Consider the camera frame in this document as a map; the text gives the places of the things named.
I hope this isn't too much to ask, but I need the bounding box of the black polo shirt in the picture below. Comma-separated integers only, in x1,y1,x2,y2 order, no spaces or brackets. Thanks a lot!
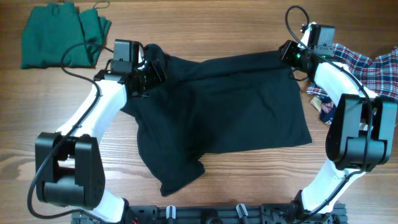
123,44,312,197

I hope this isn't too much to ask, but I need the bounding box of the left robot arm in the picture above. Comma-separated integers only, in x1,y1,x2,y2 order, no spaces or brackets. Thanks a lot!
27,39,167,223

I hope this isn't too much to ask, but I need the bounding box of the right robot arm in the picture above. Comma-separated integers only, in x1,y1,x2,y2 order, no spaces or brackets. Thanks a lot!
279,22,397,223

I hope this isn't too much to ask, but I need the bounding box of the brown paper tag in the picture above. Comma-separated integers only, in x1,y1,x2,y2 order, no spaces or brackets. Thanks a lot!
310,96,322,113

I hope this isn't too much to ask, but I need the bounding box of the red blue plaid shirt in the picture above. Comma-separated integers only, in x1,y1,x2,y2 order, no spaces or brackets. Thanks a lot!
305,43,398,125

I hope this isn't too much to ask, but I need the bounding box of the folded green garment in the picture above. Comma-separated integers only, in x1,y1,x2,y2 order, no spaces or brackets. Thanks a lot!
21,2,111,69

